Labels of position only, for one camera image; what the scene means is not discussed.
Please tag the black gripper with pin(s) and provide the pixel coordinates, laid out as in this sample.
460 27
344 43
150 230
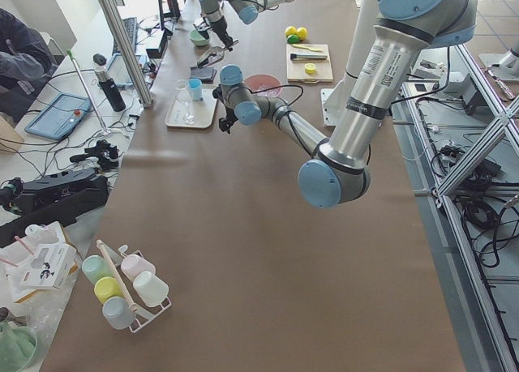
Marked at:
220 27
224 125

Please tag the metal ice scoop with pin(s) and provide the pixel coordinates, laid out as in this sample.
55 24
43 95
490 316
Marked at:
211 56

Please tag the blue plastic cup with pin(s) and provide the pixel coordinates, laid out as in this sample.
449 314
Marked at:
195 87

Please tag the clear ice cubes pile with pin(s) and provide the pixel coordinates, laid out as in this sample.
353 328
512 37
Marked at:
269 92

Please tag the pink plastic cup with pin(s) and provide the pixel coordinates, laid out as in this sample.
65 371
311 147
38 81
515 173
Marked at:
133 264

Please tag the white plastic cup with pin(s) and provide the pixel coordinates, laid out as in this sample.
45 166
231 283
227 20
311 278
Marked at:
151 289

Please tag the green plastic cup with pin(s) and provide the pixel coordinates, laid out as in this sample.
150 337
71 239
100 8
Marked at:
94 267

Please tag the yellow plastic cup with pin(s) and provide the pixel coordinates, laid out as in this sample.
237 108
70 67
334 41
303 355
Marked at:
105 288

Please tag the grey plastic cup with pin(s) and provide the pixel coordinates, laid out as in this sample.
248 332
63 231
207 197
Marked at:
118 313

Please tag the green bowl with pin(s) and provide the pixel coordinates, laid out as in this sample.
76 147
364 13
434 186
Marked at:
197 39

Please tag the beige serving tray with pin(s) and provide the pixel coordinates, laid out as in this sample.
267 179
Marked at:
202 109

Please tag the pink bowl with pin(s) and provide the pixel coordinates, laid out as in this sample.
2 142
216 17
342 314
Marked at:
255 82

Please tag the clear wine glass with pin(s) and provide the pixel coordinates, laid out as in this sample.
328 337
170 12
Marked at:
183 97

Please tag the yellow plastic knife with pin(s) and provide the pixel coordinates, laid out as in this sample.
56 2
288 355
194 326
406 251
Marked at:
307 47

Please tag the black keyboard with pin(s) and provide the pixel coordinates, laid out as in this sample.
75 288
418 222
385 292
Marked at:
131 27

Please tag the wooden cutting board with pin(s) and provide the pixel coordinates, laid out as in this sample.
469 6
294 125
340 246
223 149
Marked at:
296 72

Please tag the black thermos bottle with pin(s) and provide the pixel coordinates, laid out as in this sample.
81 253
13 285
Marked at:
110 89

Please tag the blue teach pendant tablet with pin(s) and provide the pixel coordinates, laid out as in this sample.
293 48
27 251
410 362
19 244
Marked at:
60 118

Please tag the black equipment case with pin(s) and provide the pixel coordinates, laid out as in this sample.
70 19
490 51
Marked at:
60 197

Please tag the seated person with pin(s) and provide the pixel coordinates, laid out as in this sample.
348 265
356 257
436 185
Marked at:
26 67

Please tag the white product box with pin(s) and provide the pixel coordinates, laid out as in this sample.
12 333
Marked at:
48 268

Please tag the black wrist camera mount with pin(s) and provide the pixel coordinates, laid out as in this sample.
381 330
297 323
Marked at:
217 93

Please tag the aluminium frame post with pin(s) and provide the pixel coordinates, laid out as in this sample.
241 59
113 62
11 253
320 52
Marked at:
112 17

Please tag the wooden rack handle rod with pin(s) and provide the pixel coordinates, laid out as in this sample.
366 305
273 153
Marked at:
102 248

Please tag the white wire cup rack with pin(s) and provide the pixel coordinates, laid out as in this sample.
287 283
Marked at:
145 315

